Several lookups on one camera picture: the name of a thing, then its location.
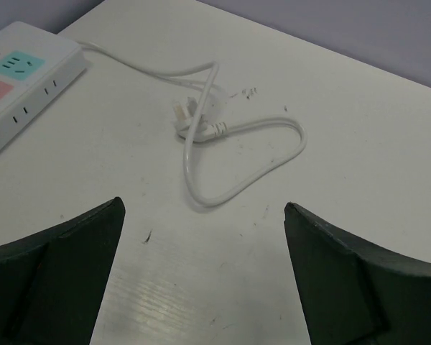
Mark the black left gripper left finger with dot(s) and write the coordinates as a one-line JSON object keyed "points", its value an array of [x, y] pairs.
{"points": [[52, 282]]}

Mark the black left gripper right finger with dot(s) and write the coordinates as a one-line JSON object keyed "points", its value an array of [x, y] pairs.
{"points": [[353, 291]]}

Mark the white multicolour power strip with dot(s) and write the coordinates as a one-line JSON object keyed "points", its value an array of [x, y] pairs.
{"points": [[36, 66]]}

